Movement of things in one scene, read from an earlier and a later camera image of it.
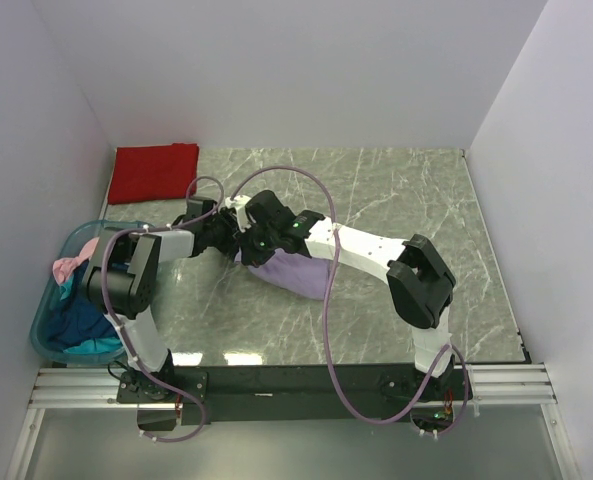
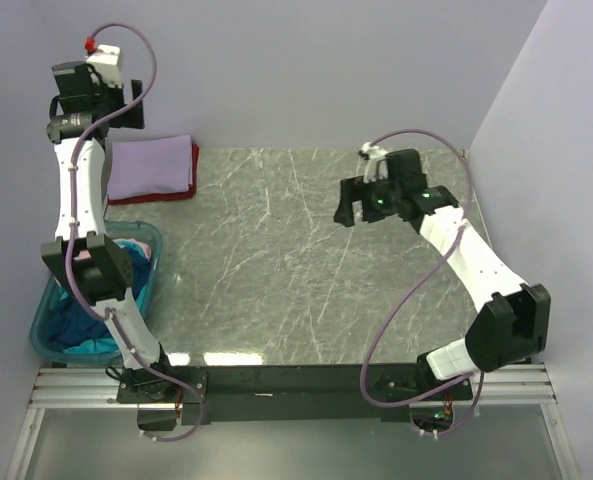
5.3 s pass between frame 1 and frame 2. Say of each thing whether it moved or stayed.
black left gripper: moved
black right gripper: moved
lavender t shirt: moved
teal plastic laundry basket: stayed
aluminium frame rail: stayed
